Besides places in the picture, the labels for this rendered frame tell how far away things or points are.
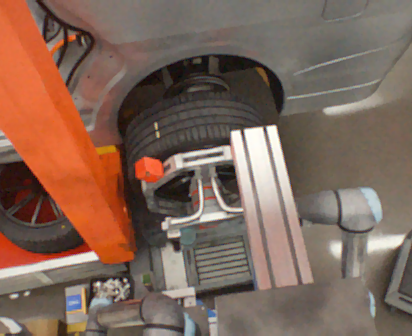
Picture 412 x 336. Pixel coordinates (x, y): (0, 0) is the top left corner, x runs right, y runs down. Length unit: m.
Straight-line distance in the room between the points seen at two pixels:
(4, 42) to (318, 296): 0.78
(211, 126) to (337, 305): 1.24
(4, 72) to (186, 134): 0.95
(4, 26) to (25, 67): 0.13
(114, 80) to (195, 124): 0.38
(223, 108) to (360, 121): 1.61
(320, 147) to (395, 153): 0.47
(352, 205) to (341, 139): 1.75
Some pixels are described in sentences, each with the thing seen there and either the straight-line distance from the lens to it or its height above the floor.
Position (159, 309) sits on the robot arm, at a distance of 1.46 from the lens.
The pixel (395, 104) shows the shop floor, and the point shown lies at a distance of 3.65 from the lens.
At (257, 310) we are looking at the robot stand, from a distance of 0.86.
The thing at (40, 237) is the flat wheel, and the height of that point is 0.50.
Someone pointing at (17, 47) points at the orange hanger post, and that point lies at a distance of 1.14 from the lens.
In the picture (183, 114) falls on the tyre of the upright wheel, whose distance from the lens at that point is 2.03.
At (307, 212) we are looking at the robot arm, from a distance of 1.71.
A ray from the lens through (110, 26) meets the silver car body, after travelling 1.85.
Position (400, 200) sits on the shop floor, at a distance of 3.31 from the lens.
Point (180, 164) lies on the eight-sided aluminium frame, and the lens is 1.98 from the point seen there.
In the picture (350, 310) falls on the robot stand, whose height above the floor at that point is 2.03.
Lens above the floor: 2.87
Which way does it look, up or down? 63 degrees down
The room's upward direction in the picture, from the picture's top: 4 degrees counter-clockwise
